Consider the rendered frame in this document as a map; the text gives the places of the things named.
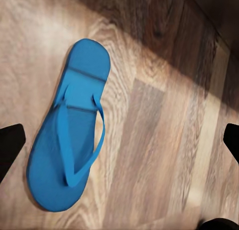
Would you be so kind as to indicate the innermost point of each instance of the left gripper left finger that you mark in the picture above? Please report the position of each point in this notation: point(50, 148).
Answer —
point(12, 139)

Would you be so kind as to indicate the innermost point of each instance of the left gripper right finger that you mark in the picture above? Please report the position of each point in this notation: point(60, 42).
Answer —
point(231, 139)

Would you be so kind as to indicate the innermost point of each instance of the bed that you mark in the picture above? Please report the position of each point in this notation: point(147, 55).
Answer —
point(224, 15)

